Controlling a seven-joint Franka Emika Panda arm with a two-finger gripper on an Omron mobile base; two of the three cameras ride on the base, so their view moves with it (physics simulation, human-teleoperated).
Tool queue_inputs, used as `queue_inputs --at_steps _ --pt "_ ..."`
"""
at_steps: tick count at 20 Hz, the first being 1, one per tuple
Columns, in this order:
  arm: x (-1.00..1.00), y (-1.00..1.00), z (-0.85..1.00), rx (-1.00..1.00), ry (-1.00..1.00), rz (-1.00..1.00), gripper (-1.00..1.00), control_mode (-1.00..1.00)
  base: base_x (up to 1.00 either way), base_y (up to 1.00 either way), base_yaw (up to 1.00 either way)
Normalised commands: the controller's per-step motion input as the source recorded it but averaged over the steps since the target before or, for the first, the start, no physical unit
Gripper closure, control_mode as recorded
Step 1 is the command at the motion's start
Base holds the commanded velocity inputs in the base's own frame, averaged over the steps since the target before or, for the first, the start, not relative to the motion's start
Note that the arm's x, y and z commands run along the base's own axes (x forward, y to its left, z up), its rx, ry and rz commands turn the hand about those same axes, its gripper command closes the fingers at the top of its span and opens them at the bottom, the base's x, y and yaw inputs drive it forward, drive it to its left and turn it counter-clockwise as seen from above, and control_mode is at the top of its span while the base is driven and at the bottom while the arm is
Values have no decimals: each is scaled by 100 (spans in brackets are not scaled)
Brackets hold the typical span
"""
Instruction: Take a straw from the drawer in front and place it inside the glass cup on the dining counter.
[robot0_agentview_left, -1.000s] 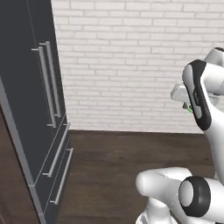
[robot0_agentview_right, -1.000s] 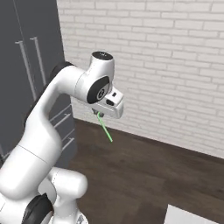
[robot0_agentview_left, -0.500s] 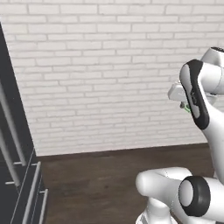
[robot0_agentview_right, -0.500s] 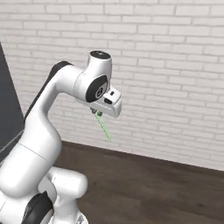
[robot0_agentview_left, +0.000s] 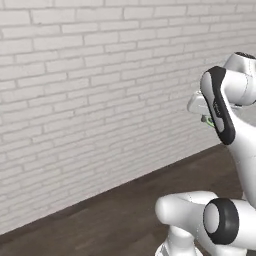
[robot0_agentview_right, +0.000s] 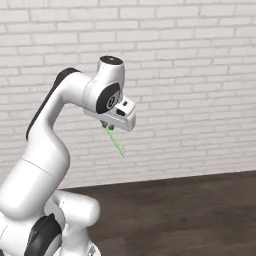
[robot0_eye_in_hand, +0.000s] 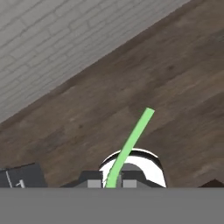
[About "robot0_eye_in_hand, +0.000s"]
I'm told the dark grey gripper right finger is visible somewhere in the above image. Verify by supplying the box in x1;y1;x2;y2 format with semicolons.
119;163;151;189

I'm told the green straw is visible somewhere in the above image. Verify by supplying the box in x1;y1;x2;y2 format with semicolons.
105;107;156;189

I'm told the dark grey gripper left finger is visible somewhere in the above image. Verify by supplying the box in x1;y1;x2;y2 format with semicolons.
61;170;104;189

